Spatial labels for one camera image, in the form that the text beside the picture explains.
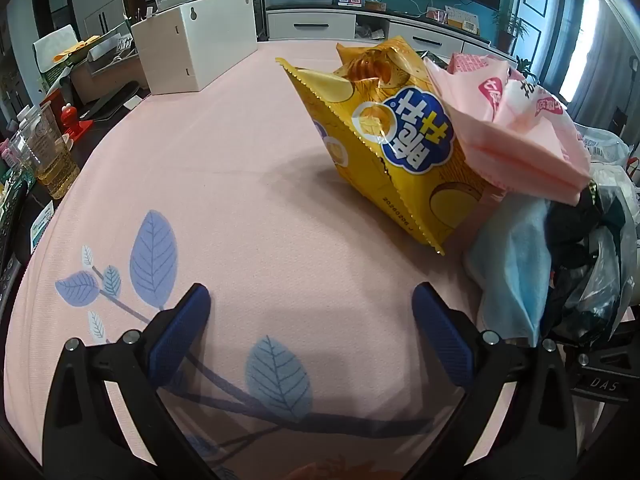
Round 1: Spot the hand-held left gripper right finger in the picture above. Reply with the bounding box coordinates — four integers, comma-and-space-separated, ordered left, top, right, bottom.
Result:
400, 282, 586, 480

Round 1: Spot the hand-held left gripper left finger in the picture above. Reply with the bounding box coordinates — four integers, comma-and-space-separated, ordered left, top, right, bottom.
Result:
42, 283, 221, 480

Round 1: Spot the light blue packet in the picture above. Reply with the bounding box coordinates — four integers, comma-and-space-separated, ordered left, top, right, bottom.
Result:
465, 195, 553, 348

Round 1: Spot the yellow chip bag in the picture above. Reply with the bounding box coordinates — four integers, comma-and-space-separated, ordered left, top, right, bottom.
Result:
275, 36, 506, 257

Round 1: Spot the pink tissue packet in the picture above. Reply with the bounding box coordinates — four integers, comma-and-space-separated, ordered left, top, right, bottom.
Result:
422, 52, 593, 206

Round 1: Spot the white pink printed wrapper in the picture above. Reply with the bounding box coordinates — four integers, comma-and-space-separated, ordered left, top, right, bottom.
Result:
492, 67, 576, 126

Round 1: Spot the pink leaf-print tablecloth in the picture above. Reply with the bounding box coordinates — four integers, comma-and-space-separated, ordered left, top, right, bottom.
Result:
10, 40, 551, 480

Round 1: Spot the black plastic bag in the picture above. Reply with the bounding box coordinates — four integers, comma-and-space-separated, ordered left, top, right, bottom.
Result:
540, 185, 626, 346

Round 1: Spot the clear plastic bag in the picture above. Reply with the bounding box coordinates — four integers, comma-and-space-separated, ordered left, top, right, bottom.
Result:
575, 125, 640, 331

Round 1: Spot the clear cup with yellow drink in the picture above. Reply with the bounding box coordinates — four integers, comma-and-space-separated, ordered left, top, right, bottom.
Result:
9, 102, 81, 200

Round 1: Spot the red toy figure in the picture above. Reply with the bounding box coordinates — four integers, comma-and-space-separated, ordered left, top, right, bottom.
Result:
59, 104, 94, 142

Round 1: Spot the dark notebook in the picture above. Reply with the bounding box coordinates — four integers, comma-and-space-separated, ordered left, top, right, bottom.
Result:
80, 81, 140, 121

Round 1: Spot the cardboard box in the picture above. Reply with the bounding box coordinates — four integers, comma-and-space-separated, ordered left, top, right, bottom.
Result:
65, 50, 146, 106

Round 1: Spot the white wooden box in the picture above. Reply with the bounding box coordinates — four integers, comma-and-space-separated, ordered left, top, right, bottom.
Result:
131, 0, 259, 96

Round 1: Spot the grey curtain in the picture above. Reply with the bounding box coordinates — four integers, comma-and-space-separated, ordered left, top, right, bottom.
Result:
565, 0, 640, 136

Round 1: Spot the white box with yellow cloth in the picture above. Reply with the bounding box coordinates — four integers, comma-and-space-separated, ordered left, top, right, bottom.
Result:
32, 25, 101, 91

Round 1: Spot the yellow desk calendar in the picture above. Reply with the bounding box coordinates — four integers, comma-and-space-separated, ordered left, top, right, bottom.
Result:
447, 5, 481, 33

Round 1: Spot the white TV cabinet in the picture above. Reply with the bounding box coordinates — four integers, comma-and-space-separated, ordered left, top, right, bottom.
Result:
265, 5, 493, 56

